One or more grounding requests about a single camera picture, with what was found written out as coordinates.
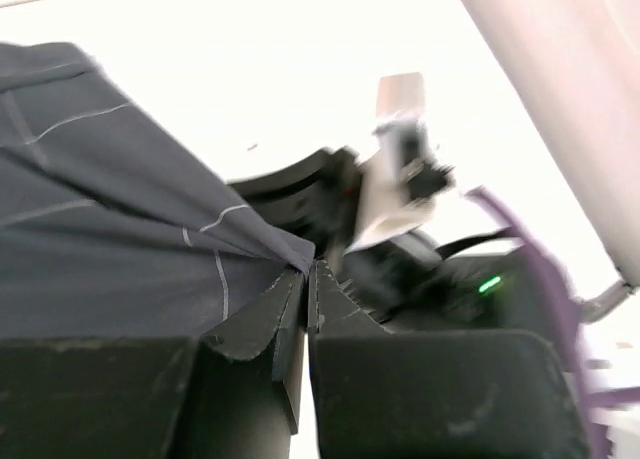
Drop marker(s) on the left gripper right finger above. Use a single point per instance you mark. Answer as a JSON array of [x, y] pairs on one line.
[[455, 394]]

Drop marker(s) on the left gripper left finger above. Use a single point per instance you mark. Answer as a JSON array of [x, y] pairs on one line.
[[234, 392]]

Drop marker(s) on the dark grey checked pillowcase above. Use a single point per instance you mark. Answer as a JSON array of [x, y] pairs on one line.
[[110, 227]]

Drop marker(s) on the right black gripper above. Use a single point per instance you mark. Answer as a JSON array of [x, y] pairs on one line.
[[398, 274]]

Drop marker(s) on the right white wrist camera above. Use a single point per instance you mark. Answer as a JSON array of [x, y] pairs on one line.
[[401, 177]]

